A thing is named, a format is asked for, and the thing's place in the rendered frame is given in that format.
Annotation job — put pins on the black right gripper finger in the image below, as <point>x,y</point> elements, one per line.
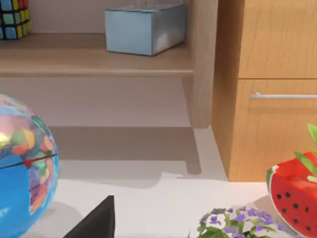
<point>101,220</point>

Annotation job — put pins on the colourful globe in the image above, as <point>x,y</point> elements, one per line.
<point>24,168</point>

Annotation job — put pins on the purple flower plant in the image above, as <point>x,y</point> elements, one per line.
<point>237,223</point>

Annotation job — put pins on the open wooden shelf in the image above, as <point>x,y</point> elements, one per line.
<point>123,64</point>

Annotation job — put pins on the wooden drawer front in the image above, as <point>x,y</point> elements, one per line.
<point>272,138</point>

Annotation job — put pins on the light blue tissue box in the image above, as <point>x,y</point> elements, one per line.
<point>141,29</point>

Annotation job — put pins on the watermelon plant pot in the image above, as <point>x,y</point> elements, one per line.
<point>294,188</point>

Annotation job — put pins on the wooden cupboard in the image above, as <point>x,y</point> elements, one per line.
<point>260,99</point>

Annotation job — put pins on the colourful puzzle cube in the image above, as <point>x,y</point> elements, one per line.
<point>13,18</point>

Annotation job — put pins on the wooden cupboard door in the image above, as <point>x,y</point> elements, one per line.
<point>277,37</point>

